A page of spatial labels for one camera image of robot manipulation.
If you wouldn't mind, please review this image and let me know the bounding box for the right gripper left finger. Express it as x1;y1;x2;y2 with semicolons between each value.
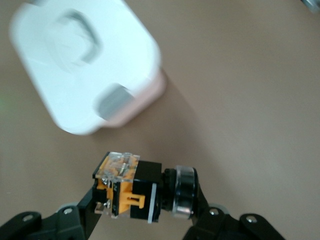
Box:
0;186;107;240

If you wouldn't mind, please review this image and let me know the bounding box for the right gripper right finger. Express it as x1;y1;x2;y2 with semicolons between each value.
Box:
183;168;287;240

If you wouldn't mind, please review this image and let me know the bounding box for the orange black switch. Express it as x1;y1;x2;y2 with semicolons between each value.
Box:
91;150;199;224

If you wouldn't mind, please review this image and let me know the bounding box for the white lidded pink box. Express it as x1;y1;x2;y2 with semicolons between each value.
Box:
8;0;168;136

